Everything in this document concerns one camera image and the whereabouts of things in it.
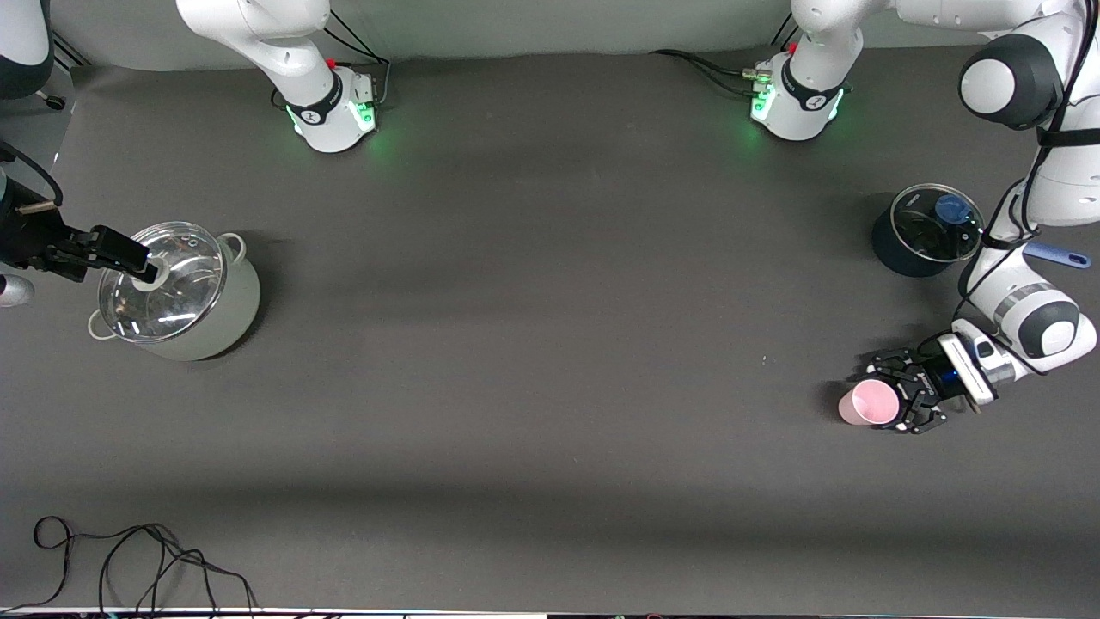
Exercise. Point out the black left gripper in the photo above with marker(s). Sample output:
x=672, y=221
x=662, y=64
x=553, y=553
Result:
x=927, y=379

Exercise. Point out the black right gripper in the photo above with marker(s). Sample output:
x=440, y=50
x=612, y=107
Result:
x=26, y=236

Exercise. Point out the pink plastic cup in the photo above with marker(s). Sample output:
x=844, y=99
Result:
x=868, y=402

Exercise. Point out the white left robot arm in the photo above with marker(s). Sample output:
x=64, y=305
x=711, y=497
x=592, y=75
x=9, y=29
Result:
x=1005, y=82

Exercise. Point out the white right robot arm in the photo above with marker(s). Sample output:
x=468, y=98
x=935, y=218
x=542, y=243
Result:
x=284, y=60

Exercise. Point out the glass lid with white knob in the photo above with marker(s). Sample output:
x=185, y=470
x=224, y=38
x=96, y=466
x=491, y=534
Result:
x=172, y=301

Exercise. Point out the pale green cooking pot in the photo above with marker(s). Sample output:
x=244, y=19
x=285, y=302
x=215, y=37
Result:
x=234, y=309

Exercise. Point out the dark blue saucepan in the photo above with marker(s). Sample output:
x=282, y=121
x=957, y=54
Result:
x=889, y=251

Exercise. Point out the black round knob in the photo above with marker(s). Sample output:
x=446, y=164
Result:
x=56, y=102

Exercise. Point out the dark grey table mat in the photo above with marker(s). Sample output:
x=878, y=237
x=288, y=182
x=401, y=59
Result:
x=550, y=301

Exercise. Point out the aluminium frame rail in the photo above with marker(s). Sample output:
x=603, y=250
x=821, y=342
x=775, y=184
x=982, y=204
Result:
x=67, y=50

